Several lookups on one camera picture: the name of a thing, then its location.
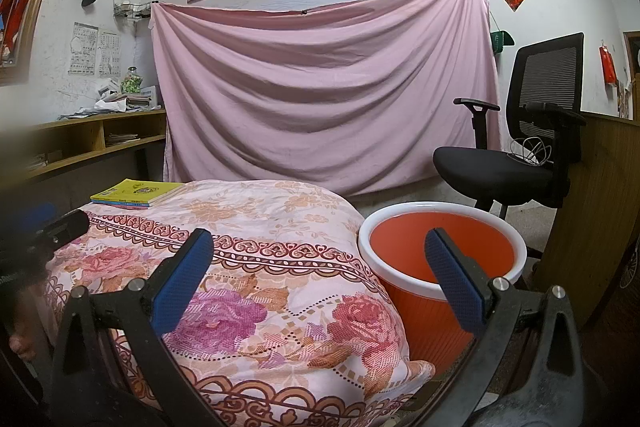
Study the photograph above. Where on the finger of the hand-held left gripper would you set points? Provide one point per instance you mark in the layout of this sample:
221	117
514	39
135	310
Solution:
35	214
65	229

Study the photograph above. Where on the printed wall calendar sheet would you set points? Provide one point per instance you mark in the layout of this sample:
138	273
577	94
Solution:
83	48

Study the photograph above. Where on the blue book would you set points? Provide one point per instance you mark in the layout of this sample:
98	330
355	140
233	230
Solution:
127	203

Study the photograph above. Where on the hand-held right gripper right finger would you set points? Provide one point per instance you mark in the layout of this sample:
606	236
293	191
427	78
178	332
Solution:
455	282

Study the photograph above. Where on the person's left hand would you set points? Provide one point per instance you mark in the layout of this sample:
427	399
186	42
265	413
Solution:
22	342

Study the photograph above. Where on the floral blanket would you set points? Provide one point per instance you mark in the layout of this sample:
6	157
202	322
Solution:
260	257

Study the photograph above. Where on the pink book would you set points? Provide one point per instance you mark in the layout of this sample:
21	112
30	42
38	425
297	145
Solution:
129	207

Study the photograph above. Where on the yellow book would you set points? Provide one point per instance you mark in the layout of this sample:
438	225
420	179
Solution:
137	189

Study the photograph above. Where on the printed wall paper sheet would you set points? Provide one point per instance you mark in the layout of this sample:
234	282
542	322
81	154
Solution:
109	53

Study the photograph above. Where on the stack of papers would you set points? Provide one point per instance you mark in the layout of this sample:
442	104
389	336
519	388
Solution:
42	161

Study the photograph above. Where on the pink hanging cloth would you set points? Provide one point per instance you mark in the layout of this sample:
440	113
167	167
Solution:
320	92

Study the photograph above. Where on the pile of papers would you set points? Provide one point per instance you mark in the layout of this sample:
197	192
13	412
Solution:
110	103

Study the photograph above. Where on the white box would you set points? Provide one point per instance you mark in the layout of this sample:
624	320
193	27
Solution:
150	97

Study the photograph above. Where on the glass jar with candies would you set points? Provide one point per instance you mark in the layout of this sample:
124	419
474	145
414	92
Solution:
131	83

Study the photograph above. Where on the black office chair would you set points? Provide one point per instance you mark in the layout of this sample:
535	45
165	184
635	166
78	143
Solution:
490	169

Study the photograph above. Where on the thin booklets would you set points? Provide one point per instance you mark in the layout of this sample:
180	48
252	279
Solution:
122	138

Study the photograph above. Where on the red hanging ornament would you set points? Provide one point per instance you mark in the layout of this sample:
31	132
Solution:
607	62

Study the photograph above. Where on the wooden shelf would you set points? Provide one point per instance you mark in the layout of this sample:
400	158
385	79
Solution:
125	117

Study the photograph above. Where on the green cap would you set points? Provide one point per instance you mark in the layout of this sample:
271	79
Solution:
502	41

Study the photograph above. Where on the orange bin with white rim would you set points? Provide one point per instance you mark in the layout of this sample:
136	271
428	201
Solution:
400	247

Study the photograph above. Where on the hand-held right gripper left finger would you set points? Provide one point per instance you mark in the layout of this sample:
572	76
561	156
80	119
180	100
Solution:
182	279

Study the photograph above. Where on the wooden desk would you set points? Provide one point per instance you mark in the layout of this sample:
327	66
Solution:
595	207

